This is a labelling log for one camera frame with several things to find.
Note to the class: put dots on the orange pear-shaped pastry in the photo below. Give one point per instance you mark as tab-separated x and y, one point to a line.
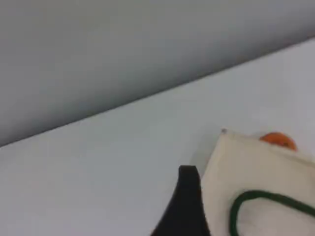
278	140

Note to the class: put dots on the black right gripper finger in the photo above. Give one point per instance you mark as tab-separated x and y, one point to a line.
187	201

